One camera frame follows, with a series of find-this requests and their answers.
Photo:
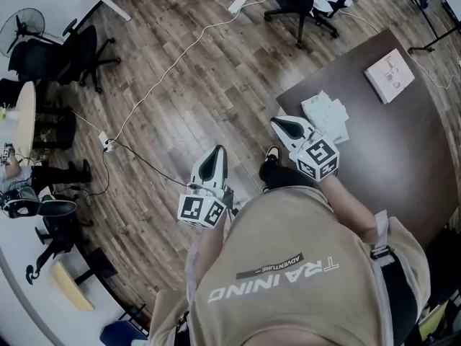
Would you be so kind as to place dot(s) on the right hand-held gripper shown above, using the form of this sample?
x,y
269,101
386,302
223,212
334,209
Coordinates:
x,y
318,159

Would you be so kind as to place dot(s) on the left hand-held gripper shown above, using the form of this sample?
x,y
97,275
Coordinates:
x,y
196,209

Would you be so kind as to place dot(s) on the person's left forearm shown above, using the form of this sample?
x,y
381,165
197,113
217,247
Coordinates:
x,y
212,251

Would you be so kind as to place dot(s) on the person's right forearm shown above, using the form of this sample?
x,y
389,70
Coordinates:
x,y
347,207

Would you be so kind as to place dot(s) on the person's black and white shoe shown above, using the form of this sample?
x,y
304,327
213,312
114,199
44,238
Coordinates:
x,y
272,152

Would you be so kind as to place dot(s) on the person's black trousers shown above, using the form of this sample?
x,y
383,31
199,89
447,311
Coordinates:
x,y
284,177

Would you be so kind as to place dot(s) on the small white power socket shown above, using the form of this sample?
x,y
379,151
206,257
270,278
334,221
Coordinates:
x,y
105,142

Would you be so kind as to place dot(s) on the flat white cardboard box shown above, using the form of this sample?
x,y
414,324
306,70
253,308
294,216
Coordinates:
x,y
390,75

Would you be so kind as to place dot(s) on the long white power strip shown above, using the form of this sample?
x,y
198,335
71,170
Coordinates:
x,y
238,4

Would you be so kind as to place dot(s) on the person's beige printed shirt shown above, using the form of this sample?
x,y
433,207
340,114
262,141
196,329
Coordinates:
x,y
288,287

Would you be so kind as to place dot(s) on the black stool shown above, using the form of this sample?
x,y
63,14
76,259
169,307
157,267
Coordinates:
x,y
57,128

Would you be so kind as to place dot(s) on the black swivel chair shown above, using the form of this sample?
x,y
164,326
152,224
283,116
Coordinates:
x,y
59,229

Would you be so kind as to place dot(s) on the black mesh office chair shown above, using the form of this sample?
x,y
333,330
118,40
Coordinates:
x,y
68,56

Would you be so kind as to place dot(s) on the beige wooden desk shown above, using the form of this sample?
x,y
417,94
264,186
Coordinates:
x,y
70,285

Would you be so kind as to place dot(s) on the black stand with legs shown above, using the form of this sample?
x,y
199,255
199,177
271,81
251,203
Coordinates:
x,y
432,13

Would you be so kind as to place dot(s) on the blue bin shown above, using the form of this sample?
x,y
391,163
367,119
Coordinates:
x,y
120,333

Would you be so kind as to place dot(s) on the round beige table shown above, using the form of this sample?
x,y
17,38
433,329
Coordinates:
x,y
26,117

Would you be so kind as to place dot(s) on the black standing fan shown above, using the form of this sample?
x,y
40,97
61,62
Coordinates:
x,y
21,31

